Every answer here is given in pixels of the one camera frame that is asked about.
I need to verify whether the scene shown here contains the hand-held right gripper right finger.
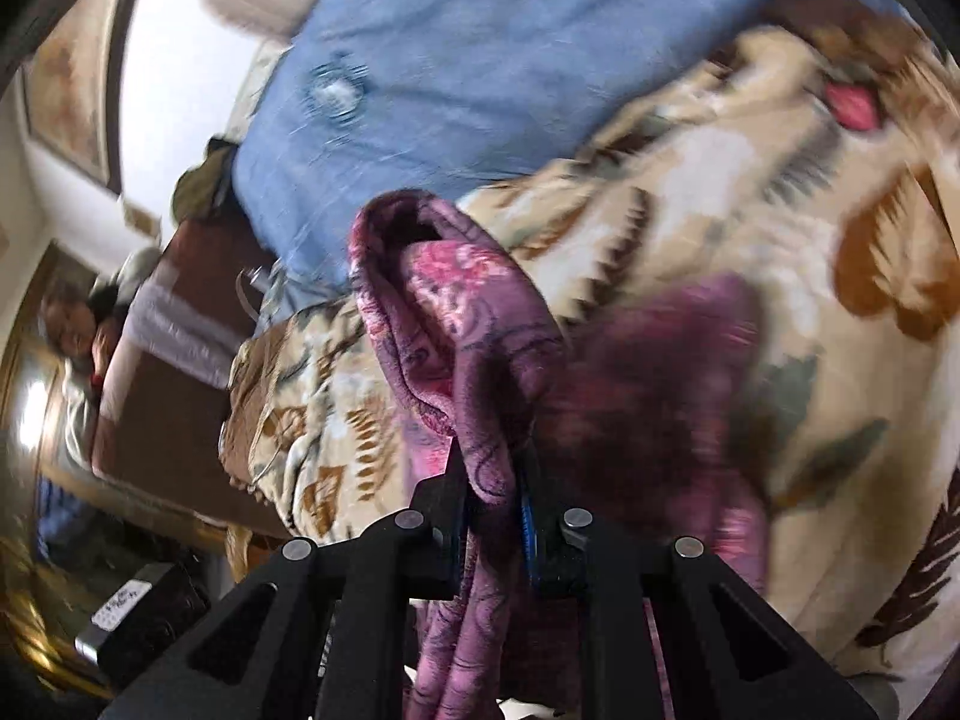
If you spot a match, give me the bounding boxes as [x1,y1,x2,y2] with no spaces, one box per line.
[516,456,880,720]

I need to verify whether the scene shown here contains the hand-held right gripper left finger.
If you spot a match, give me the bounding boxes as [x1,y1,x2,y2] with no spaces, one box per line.
[97,439,473,720]

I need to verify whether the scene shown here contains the purple floral shirt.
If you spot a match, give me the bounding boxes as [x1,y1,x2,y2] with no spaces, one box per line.
[347,189,771,720]

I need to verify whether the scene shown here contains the black box with white label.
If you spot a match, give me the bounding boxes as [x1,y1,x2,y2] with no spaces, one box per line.
[73,561,212,685]

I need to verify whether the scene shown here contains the lavender cloth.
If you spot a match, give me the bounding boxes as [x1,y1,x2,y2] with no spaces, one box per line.
[96,261,261,422]

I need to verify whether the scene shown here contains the leaf print blanket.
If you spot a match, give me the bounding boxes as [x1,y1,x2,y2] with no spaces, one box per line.
[220,25,960,692]

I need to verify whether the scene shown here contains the olive green cloth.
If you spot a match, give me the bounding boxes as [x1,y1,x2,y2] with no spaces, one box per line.
[170,136,242,224]

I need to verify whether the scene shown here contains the blue plaid quilt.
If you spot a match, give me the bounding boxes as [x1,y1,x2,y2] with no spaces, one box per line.
[229,0,925,295]

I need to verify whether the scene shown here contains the red plastic bag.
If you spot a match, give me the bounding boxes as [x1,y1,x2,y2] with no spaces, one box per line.
[823,81,880,134]

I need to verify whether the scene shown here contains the gold mirror frame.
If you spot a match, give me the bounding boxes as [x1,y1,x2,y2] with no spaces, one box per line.
[0,240,102,695]

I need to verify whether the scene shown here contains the framed wall picture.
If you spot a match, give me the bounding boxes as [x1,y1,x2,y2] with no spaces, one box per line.
[17,0,141,197]

